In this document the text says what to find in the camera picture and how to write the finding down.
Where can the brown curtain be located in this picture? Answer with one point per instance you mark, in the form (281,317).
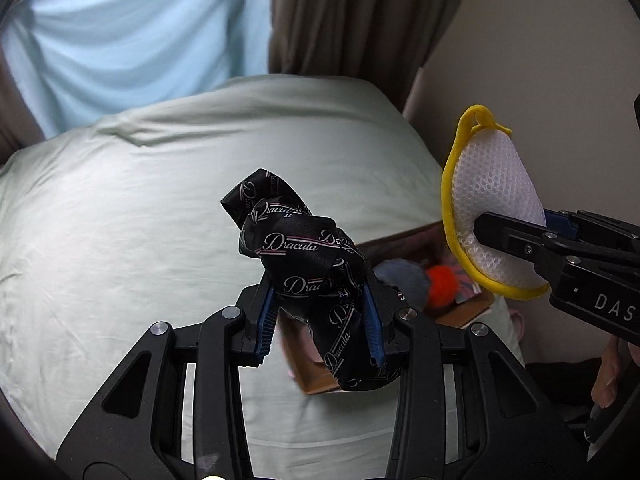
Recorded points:
(350,20)
(17,110)

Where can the person's right hand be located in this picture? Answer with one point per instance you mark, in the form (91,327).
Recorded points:
(607,370)

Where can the yellow-rimmed white mesh pad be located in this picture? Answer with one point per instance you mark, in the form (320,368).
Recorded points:
(492,180)

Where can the printed cardboard box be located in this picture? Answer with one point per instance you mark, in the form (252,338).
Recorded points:
(465,312)

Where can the grey knotted ball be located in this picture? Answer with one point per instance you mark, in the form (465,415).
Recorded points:
(405,280)

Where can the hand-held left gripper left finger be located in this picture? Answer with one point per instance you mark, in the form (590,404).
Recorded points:
(266,325)

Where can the orange pompom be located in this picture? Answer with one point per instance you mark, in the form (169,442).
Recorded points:
(442,285)

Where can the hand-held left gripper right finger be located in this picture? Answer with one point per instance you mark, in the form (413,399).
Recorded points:
(372,325)

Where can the light blue hanging cloth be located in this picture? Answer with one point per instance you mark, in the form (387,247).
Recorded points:
(130,35)

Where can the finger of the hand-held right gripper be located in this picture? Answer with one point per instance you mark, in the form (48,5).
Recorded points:
(515,240)
(562,222)

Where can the black printed satin cloth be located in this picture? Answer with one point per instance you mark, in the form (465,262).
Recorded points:
(300,240)

